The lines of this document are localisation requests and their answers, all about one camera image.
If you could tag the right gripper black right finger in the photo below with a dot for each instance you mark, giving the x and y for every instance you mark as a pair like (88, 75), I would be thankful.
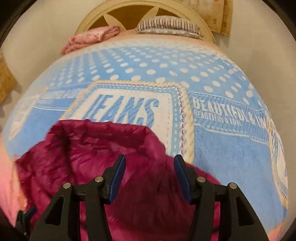
(238, 220)

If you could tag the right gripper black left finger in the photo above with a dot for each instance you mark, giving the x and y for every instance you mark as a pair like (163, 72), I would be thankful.
(77, 205)

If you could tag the magenta quilted down jacket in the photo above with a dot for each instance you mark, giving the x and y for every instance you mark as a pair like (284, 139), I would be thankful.
(149, 205)

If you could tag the blue pink printed bedspread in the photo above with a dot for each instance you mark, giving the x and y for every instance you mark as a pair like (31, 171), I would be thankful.
(196, 101)

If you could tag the beige side curtain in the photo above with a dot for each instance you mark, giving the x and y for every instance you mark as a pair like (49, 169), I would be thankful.
(7, 80)

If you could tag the folded pink floral blanket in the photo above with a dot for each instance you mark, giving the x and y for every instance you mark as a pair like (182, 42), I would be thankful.
(90, 37)

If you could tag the striped pillow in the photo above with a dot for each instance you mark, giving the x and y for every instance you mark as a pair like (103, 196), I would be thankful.
(169, 25)

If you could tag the cream wooden headboard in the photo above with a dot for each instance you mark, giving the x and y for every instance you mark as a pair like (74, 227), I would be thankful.
(127, 15)

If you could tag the beige window curtain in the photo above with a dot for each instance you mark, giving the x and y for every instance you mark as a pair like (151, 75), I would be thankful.
(217, 14)

